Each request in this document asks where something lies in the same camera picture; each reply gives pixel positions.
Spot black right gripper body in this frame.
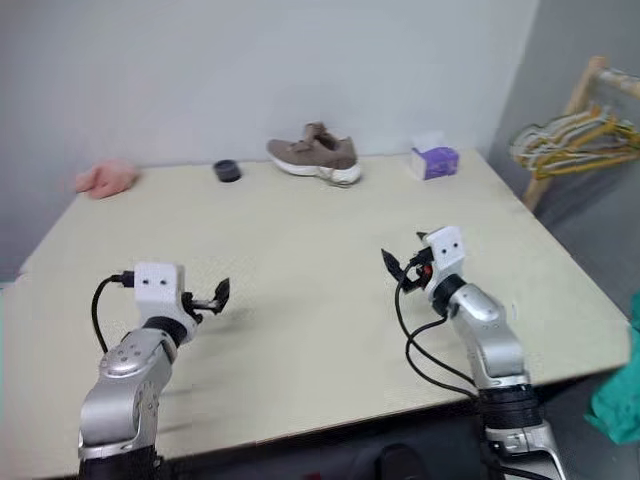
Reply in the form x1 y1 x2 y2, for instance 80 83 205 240
399 243 435 294

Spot white wire hanger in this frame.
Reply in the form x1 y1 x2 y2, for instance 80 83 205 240
508 110 640 162

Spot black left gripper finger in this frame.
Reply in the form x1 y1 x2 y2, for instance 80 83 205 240
209 277 232 315

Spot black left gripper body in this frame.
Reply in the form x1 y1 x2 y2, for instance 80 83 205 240
180 290 221 324

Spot black round container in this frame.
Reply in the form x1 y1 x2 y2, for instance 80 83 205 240
212 158 242 184

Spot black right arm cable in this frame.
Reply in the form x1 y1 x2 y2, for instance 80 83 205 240
393 279 482 402

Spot dark rounded shape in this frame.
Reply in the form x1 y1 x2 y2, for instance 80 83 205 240
378 442 432 480

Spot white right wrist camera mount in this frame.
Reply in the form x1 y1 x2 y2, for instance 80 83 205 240
424 225 469 292

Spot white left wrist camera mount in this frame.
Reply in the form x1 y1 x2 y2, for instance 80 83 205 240
133 260 199 346

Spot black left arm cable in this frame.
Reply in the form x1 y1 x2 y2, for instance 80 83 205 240
91 269 137 354

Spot brown sneaker white sole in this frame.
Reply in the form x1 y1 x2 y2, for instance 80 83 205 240
265 121 362 189

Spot wooden clothes rack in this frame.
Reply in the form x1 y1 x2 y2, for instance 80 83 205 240
522 55 640 211

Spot yellow wire hanger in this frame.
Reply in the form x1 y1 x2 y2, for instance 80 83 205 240
517 105 640 181

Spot pink fluffy cloth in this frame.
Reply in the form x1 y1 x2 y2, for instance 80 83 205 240
74 158 140 200

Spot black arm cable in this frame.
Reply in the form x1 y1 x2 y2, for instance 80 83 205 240
393 279 482 402
91 269 137 354

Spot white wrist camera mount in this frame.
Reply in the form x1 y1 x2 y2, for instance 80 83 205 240
133 260 199 346
424 225 469 292

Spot green shorts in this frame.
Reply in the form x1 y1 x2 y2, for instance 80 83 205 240
583 293 640 446

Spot purple tissue box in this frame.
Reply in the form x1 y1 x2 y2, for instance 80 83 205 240
410 131 460 181

